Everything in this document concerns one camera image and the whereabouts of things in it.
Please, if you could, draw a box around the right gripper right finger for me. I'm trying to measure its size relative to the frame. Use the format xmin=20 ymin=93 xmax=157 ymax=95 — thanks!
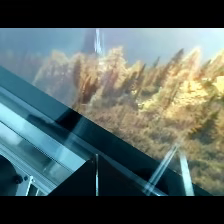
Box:
xmin=97 ymin=153 xmax=148 ymax=197

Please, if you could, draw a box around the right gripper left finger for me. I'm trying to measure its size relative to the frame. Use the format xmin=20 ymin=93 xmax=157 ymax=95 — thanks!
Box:
xmin=48 ymin=153 xmax=98 ymax=197

